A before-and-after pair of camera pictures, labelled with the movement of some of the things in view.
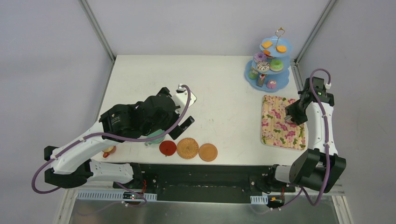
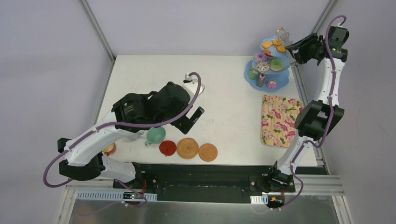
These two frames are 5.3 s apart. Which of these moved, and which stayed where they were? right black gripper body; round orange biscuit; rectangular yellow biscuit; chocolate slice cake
Moved: right black gripper body
Stayed: round orange biscuit; chocolate slice cake; rectangular yellow biscuit
